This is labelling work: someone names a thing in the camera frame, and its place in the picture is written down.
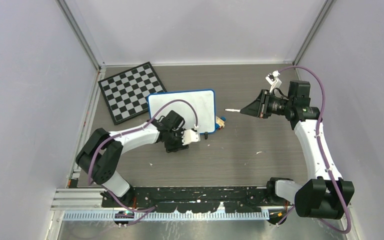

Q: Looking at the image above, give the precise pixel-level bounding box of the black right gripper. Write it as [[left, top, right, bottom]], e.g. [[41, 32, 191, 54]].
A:
[[241, 89, 293, 119]]

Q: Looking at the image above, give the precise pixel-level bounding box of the blue framed whiteboard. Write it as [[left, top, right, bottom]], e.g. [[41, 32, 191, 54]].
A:
[[147, 89, 216, 134]]

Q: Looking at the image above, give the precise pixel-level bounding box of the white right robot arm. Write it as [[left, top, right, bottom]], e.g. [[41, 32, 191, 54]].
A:
[[239, 80, 355, 220]]

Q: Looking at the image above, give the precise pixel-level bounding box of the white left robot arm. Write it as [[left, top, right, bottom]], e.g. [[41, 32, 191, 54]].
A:
[[75, 110, 189, 207]]

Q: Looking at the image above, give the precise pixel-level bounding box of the wooden toy car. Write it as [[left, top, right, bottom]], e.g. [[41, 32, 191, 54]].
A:
[[215, 116, 226, 130]]

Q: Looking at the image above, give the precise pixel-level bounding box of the black white chessboard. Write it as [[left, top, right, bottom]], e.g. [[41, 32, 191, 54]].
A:
[[98, 61, 167, 125]]

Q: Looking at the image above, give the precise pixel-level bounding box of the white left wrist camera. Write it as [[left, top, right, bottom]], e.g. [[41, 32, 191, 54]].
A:
[[182, 129, 200, 146]]

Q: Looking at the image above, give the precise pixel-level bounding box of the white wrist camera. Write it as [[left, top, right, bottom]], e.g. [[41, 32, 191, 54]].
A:
[[265, 70, 282, 94], [182, 129, 200, 146]]

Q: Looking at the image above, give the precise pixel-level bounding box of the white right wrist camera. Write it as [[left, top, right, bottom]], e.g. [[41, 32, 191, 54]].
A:
[[265, 70, 282, 94]]

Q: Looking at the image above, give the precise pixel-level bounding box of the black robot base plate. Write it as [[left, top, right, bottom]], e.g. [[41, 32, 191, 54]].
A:
[[101, 186, 299, 214]]

